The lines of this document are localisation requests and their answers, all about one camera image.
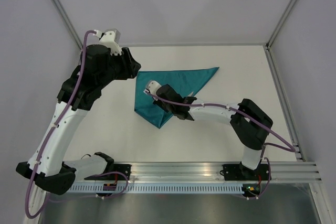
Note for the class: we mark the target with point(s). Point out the aluminium frame post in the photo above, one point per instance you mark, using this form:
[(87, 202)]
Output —
[(283, 18), (67, 23)]

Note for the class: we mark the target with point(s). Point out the white slotted cable duct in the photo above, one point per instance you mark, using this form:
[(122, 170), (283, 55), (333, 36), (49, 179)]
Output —
[(158, 188)]

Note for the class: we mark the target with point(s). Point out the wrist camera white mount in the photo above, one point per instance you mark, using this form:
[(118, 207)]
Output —
[(152, 87), (110, 39)]

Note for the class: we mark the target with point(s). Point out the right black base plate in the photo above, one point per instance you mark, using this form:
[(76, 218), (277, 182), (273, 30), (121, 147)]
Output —
[(238, 172)]

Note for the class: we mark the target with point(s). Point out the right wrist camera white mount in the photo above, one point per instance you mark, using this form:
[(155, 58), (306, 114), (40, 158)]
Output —
[(152, 87)]

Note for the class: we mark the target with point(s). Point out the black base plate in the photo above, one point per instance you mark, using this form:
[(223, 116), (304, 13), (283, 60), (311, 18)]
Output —
[(106, 175), (238, 172)]

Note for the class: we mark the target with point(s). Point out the left aluminium frame post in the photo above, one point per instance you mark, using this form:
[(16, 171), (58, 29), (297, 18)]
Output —
[(67, 23)]

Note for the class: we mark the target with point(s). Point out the right aluminium frame post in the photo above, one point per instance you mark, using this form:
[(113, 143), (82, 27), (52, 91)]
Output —
[(283, 18)]

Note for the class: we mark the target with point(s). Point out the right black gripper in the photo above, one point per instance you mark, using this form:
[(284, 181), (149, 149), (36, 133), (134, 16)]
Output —
[(158, 103)]

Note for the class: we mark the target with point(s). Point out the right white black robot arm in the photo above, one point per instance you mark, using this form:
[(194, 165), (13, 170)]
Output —
[(246, 119)]

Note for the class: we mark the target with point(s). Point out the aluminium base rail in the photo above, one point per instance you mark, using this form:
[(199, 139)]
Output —
[(208, 172)]

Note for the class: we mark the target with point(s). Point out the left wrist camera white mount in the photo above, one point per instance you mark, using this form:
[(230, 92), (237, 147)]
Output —
[(110, 39)]

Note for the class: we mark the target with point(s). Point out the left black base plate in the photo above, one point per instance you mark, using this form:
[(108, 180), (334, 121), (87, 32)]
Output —
[(106, 175)]

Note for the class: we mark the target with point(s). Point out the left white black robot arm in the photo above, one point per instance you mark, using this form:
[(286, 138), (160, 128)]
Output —
[(47, 167)]

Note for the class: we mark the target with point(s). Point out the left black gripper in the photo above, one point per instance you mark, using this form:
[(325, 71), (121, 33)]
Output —
[(130, 67)]

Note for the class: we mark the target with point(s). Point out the teal cloth napkin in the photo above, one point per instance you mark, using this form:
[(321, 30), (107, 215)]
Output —
[(183, 82)]

